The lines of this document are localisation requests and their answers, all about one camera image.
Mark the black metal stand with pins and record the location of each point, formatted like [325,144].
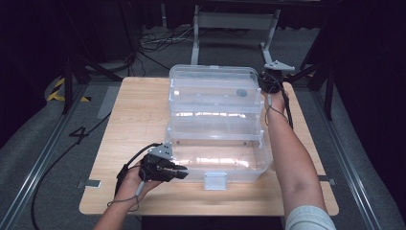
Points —
[67,83]
[328,92]

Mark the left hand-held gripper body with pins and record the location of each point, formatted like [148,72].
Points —
[156,166]

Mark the person's right hand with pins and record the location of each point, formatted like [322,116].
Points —
[276,103]

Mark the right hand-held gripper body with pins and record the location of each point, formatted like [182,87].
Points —
[271,80]

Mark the grey metal desk frame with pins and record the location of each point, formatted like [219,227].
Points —
[234,20]

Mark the clear plastic storage box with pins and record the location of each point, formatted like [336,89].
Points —
[217,127]

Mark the person's light sleeve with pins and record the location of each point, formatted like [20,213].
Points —
[311,220]

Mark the person's left hand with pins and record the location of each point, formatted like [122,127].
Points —
[132,185]

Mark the grey table bracket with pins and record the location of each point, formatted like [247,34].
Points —
[330,181]
[91,183]

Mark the yellow black floor tape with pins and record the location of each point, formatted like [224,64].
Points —
[56,92]

